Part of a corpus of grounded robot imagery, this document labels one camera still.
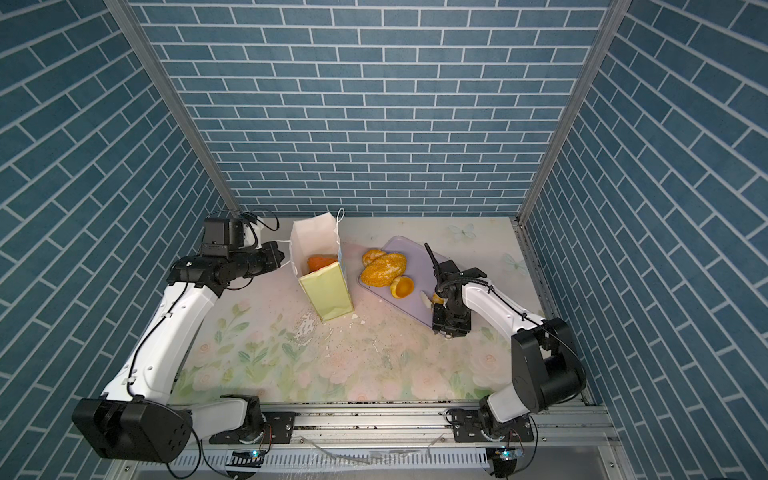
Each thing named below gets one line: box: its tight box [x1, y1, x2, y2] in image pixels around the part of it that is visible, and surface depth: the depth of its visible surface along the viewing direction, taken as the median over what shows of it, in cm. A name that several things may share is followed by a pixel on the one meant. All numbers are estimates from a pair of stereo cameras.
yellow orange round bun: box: [390, 276, 415, 300], surface depth 98 cm
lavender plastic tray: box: [363, 236, 437, 329], surface depth 101 cm
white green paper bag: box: [289, 208, 355, 321], surface depth 88 cm
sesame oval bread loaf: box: [360, 253, 407, 288], surface depth 98 cm
